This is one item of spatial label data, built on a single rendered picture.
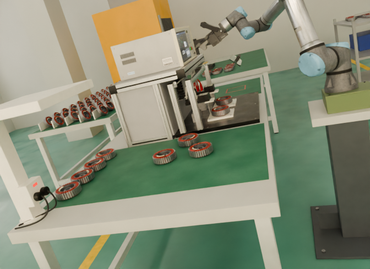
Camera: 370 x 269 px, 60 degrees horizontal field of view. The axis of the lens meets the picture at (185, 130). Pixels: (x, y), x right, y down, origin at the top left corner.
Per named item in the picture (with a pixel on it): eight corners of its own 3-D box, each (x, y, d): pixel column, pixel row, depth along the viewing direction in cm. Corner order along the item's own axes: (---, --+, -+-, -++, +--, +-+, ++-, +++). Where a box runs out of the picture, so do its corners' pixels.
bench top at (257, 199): (262, 79, 300) (261, 74, 299) (281, 216, 97) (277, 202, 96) (162, 101, 327) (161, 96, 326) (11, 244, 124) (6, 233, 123)
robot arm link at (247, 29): (262, 28, 186) (252, 15, 190) (247, 32, 181) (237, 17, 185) (256, 38, 193) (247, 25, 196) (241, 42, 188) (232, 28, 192)
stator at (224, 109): (230, 109, 196) (229, 103, 195) (229, 114, 185) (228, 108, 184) (213, 112, 199) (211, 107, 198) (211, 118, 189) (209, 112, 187)
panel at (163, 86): (194, 104, 241) (184, 64, 232) (174, 135, 180) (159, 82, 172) (193, 104, 241) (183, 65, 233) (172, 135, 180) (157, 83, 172)
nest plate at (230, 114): (234, 109, 197) (234, 107, 197) (233, 117, 184) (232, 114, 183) (211, 114, 201) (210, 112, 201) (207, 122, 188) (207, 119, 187)
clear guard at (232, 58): (241, 60, 220) (240, 52, 219) (240, 66, 198) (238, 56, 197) (196, 71, 229) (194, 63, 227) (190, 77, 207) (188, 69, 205)
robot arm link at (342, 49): (358, 65, 155) (354, 37, 152) (339, 72, 150) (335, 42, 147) (336, 68, 166) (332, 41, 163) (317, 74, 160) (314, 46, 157)
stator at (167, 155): (161, 155, 160) (159, 148, 159) (180, 154, 155) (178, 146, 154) (149, 165, 151) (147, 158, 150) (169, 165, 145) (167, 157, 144)
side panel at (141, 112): (174, 138, 183) (158, 82, 174) (173, 139, 180) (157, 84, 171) (130, 145, 190) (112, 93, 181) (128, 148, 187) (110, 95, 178)
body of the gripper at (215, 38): (212, 47, 197) (228, 35, 192) (203, 36, 195) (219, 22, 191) (213, 46, 204) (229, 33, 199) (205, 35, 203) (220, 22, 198)
